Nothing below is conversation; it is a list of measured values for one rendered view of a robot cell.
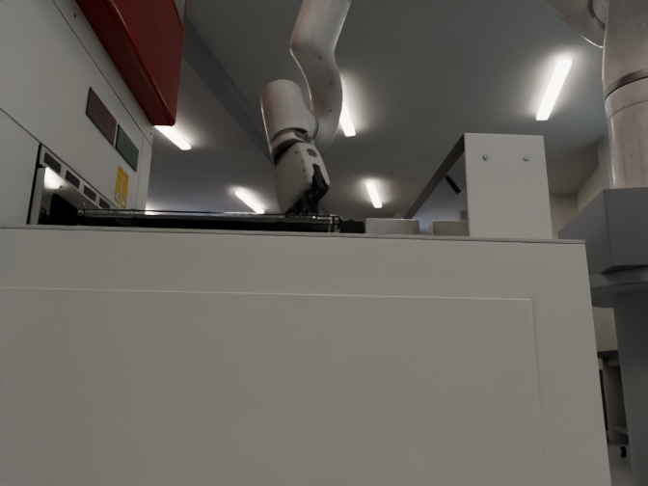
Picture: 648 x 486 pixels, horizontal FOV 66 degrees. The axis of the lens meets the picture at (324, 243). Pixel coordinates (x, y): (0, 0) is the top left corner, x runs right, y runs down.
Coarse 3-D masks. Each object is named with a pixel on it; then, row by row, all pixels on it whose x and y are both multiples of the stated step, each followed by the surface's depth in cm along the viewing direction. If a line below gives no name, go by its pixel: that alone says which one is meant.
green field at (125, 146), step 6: (120, 132) 94; (120, 138) 94; (126, 138) 97; (120, 144) 94; (126, 144) 97; (132, 144) 100; (126, 150) 97; (132, 150) 101; (126, 156) 97; (132, 156) 101; (132, 162) 101
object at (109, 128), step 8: (96, 96) 83; (96, 104) 83; (96, 112) 83; (104, 112) 86; (96, 120) 83; (104, 120) 86; (112, 120) 90; (104, 128) 86; (112, 128) 90; (112, 136) 90
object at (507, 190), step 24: (480, 144) 58; (504, 144) 58; (528, 144) 58; (480, 168) 57; (504, 168) 57; (528, 168) 57; (480, 192) 56; (504, 192) 56; (528, 192) 56; (480, 216) 56; (504, 216) 56; (528, 216) 56
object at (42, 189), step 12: (36, 168) 65; (36, 180) 65; (48, 180) 66; (60, 180) 69; (36, 192) 65; (48, 192) 66; (60, 192) 69; (72, 192) 73; (36, 204) 64; (48, 204) 66; (72, 204) 73; (84, 204) 77; (36, 216) 64; (48, 216) 66
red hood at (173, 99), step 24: (96, 0) 75; (120, 0) 79; (144, 0) 91; (168, 0) 106; (96, 24) 80; (120, 24) 81; (144, 24) 91; (168, 24) 107; (120, 48) 86; (144, 48) 92; (168, 48) 107; (120, 72) 94; (144, 72) 94; (168, 72) 108; (144, 96) 102; (168, 96) 108; (168, 120) 112
